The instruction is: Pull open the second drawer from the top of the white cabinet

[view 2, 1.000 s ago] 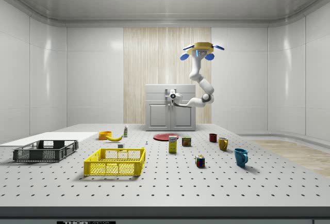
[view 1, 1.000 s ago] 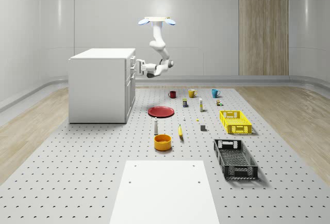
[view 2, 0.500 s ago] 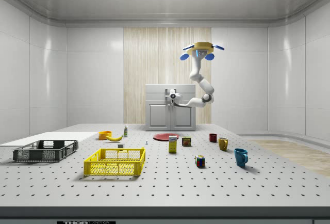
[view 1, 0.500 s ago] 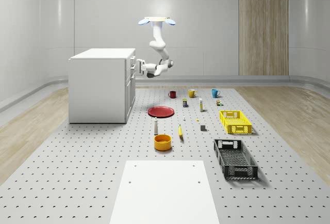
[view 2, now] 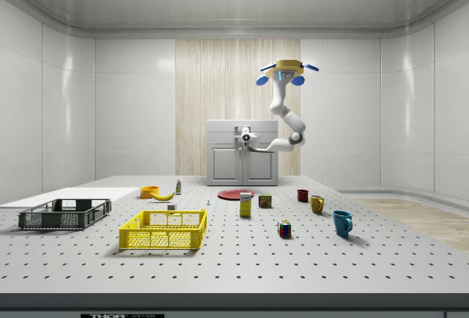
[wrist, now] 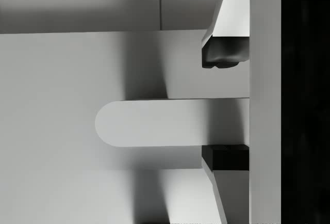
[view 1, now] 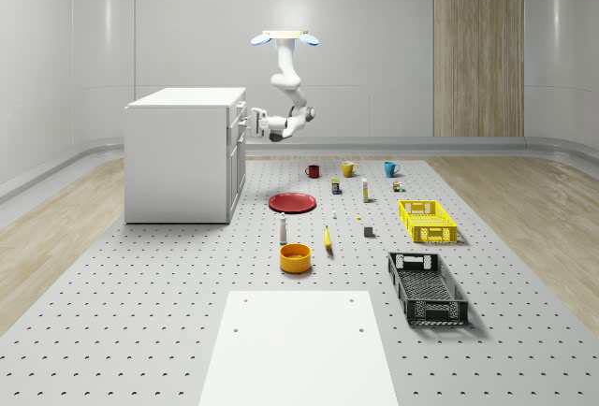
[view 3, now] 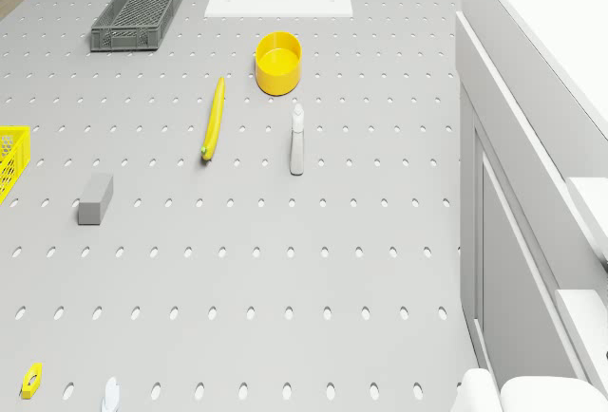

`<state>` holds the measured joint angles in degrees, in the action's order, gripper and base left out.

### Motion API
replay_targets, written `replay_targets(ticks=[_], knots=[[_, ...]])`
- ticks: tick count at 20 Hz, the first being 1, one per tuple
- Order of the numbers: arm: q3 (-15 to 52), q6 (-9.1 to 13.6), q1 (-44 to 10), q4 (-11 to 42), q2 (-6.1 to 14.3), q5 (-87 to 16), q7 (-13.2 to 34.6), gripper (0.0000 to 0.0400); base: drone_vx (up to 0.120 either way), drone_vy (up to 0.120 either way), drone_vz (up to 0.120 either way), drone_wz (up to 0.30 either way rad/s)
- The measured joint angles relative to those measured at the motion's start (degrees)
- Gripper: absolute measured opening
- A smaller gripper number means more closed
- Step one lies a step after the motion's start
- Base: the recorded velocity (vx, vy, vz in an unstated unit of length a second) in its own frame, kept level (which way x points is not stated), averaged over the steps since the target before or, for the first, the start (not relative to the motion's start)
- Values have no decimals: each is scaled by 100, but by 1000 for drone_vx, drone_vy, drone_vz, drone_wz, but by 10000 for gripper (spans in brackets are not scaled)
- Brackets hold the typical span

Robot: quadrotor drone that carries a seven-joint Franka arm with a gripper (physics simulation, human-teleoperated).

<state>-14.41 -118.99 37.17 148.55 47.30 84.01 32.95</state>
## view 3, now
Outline white spray bottle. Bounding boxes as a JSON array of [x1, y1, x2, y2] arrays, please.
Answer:
[[289, 102, 306, 177]]

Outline banana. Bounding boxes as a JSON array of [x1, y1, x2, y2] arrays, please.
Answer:
[[199, 76, 227, 162]]

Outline yellow bowl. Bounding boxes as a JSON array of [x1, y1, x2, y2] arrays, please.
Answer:
[[254, 30, 304, 97]]

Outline grey cube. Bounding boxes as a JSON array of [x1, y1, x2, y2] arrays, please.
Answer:
[[77, 173, 115, 227]]

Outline white cabinet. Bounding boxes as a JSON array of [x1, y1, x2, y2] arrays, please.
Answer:
[[454, 0, 608, 412]]

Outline dark grey basket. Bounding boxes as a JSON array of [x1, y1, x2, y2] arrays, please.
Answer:
[[89, 0, 195, 53]]

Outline small white bottle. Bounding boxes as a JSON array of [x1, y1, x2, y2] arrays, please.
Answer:
[[100, 375, 121, 412]]

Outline yellow basket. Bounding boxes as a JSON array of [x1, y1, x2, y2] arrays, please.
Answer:
[[0, 125, 32, 207]]

